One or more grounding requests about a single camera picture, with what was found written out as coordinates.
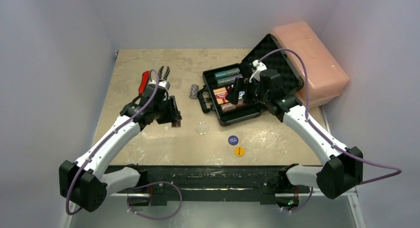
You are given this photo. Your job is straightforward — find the blue playing card deck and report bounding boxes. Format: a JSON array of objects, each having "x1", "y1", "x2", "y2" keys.
[{"x1": 238, "y1": 91, "x2": 245, "y2": 100}]

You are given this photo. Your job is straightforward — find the brown poker chip stack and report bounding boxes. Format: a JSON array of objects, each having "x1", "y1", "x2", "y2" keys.
[{"x1": 171, "y1": 120, "x2": 181, "y2": 128}]

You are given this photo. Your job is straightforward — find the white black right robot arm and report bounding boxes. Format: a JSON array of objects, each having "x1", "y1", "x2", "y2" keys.
[{"x1": 226, "y1": 69, "x2": 363, "y2": 199}]

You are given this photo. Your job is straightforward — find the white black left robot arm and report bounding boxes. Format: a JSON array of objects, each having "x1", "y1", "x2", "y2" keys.
[{"x1": 59, "y1": 83, "x2": 182, "y2": 215}]

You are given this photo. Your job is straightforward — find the red playing card deck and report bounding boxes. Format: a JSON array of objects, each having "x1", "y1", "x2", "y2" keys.
[{"x1": 213, "y1": 87, "x2": 229, "y2": 105}]

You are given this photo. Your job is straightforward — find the orange poker chip row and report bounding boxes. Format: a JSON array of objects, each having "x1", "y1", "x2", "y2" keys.
[{"x1": 220, "y1": 100, "x2": 246, "y2": 113}]

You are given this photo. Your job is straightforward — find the purple poker chip row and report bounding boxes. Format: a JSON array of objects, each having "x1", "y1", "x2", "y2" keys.
[{"x1": 216, "y1": 74, "x2": 243, "y2": 87}]

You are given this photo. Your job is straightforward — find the black foam-lined poker case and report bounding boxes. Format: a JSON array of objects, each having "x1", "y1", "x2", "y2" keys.
[{"x1": 197, "y1": 34, "x2": 304, "y2": 126}]

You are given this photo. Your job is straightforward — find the green poker chip row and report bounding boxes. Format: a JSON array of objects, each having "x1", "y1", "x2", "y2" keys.
[{"x1": 214, "y1": 68, "x2": 240, "y2": 80}]

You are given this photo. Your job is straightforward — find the black grey pliers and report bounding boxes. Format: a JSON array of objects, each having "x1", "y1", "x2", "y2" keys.
[{"x1": 158, "y1": 66, "x2": 170, "y2": 84}]

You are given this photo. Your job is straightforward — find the blue grey poker chip stack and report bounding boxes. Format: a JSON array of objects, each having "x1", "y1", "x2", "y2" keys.
[{"x1": 189, "y1": 84, "x2": 199, "y2": 99}]

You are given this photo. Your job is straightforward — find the clear round dealer button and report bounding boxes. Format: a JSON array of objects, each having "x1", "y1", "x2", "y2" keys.
[{"x1": 196, "y1": 122, "x2": 209, "y2": 135}]

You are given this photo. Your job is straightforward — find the blue small blind button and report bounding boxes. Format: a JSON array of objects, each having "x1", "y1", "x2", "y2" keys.
[{"x1": 228, "y1": 135, "x2": 239, "y2": 146}]

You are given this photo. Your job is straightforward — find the yellow big blind button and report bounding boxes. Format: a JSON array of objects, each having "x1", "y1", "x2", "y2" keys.
[{"x1": 234, "y1": 146, "x2": 246, "y2": 157}]

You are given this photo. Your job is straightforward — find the pink translucent plastic box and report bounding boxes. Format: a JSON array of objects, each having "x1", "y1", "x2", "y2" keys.
[{"x1": 271, "y1": 21, "x2": 349, "y2": 108}]

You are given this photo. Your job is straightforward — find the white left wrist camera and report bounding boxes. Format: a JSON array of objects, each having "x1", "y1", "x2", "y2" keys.
[{"x1": 157, "y1": 80, "x2": 170, "y2": 91}]

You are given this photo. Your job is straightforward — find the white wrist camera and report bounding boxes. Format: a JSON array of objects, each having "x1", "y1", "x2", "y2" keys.
[
  {"x1": 249, "y1": 60, "x2": 267, "y2": 82},
  {"x1": 157, "y1": 80, "x2": 170, "y2": 91}
]

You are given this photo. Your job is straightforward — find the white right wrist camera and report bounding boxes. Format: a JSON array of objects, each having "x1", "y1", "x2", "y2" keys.
[{"x1": 249, "y1": 60, "x2": 267, "y2": 82}]

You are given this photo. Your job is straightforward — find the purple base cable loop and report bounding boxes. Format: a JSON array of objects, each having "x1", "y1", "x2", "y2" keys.
[{"x1": 126, "y1": 180, "x2": 184, "y2": 221}]

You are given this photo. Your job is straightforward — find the black metal base frame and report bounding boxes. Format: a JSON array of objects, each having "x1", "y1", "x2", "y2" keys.
[{"x1": 117, "y1": 165, "x2": 310, "y2": 206}]

